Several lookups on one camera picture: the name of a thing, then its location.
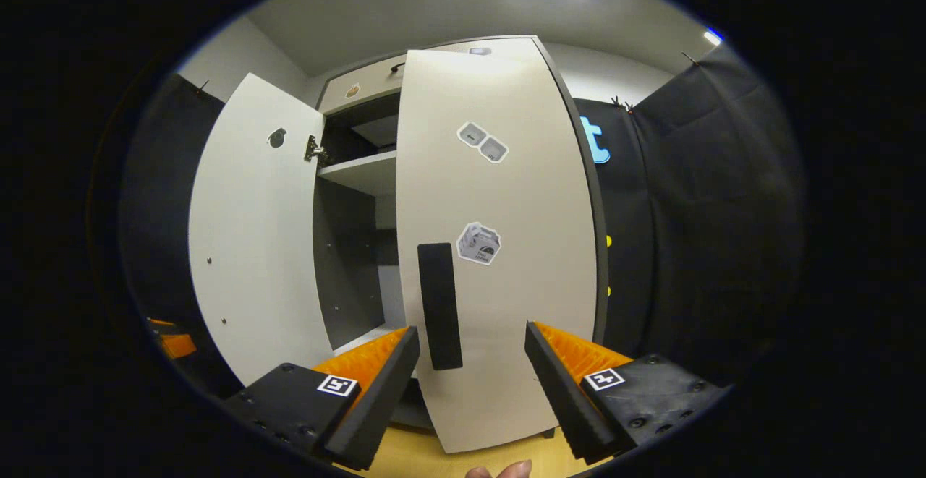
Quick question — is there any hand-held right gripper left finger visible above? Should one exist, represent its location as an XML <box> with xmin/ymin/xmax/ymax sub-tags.
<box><xmin>223</xmin><ymin>326</ymin><xmax>422</xmax><ymax>471</ymax></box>

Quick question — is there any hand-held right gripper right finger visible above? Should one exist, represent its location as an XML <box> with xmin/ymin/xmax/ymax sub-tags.
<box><xmin>524</xmin><ymin>321</ymin><xmax>730</xmax><ymax>464</ymax></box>

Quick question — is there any white cabinet door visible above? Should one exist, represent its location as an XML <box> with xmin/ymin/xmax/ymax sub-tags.
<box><xmin>188</xmin><ymin>73</ymin><xmax>335</xmax><ymax>386</ymax></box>
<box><xmin>394</xmin><ymin>48</ymin><xmax>599</xmax><ymax>455</ymax></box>

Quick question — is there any white and grey cabinet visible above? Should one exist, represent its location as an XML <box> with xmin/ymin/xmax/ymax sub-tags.
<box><xmin>311</xmin><ymin>35</ymin><xmax>611</xmax><ymax>435</ymax></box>

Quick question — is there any white cabinet shelf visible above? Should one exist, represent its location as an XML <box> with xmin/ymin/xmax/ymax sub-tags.
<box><xmin>317</xmin><ymin>150</ymin><xmax>399</xmax><ymax>197</ymax></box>

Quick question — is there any short grey cabinet shelf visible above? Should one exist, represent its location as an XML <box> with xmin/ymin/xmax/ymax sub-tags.
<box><xmin>352</xmin><ymin>113</ymin><xmax>399</xmax><ymax>148</ymax></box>

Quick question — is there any beige cabinet drawer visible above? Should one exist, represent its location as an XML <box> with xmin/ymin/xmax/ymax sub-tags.
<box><xmin>318</xmin><ymin>35</ymin><xmax>540</xmax><ymax>116</ymax></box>

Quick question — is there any black backdrop cloth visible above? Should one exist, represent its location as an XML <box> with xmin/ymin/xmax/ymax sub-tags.
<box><xmin>575</xmin><ymin>44</ymin><xmax>806</xmax><ymax>386</ymax></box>

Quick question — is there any black door handle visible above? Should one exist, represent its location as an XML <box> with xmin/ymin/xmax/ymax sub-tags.
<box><xmin>417</xmin><ymin>242</ymin><xmax>464</xmax><ymax>371</ymax></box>

